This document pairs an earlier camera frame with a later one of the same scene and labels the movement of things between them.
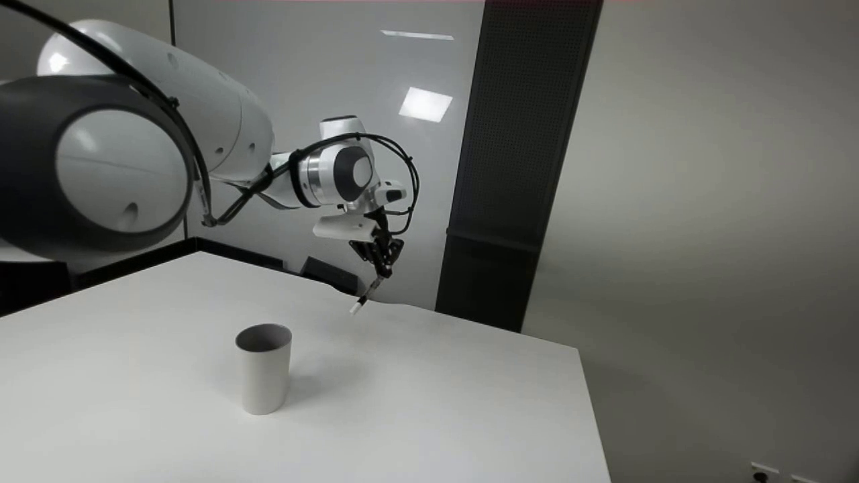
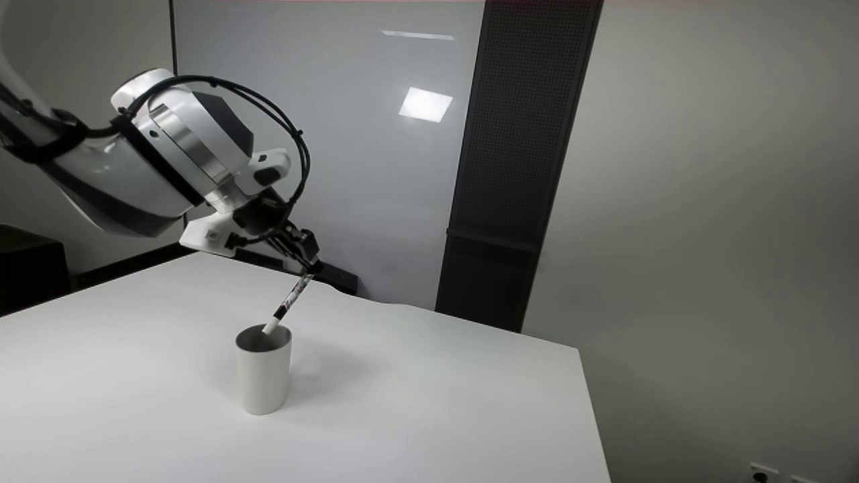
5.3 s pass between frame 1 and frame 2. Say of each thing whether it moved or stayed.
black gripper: moved
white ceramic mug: stayed
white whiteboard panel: stayed
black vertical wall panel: stayed
